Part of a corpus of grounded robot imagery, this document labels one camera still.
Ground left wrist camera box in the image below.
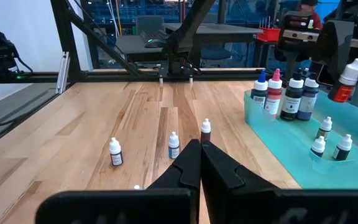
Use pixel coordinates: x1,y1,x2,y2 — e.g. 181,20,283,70
277,11,321,62

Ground large pink food colouring bottle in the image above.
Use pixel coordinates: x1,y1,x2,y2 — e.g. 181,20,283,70
264,68,283,118

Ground large purple food colouring bottle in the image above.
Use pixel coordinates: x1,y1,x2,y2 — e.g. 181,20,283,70
296,73,320,121

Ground red tool holder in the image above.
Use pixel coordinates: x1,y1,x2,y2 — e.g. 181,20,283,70
256,17,282,43

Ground small blue food colouring bottle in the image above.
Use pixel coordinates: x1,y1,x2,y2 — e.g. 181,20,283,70
168,131,180,160

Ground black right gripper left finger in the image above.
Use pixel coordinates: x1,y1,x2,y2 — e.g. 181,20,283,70
35,139,203,224

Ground small yellow-green colouring bottle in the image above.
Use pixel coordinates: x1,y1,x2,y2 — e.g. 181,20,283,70
315,116,333,141

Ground black computer mouse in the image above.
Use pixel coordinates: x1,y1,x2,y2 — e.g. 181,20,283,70
144,39,167,49

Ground small dark food colouring bottle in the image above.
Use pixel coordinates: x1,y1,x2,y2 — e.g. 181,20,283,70
310,135,326,158
333,133,353,161

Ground large black food colouring bottle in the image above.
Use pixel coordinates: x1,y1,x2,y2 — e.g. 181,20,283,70
280,72,305,121

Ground black backlit keyboard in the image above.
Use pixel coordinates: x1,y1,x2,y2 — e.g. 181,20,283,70
139,29,170,44

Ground small purple food colouring bottle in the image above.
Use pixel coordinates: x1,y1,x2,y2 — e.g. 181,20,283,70
109,137,124,167

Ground yellow extension cord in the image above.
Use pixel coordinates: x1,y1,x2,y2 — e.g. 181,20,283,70
113,0,123,37

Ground small red-label colouring bottle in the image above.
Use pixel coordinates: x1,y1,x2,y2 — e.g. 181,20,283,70
328,58,358,103

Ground grey desk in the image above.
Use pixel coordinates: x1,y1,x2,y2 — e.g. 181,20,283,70
115,23,264,63

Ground silver metal bracket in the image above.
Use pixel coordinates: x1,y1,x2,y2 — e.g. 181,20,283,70
55,51,71,95

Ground blue office chair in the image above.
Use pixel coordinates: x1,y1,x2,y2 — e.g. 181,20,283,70
200,46,232,68

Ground large blue food colouring bottle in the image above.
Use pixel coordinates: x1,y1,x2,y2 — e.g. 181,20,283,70
250,69,269,110

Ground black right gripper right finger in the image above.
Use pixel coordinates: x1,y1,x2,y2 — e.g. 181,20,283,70
201,139,358,224

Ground person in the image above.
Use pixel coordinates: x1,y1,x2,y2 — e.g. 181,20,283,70
296,0,324,30

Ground black aluminium table frame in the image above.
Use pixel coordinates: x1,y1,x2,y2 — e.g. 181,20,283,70
0,0,269,94

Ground small dark red colouring bottle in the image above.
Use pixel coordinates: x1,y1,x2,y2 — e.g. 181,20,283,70
200,118,212,144

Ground teal translucent plastic bin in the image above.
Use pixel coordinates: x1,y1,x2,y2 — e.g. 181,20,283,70
243,88,358,190

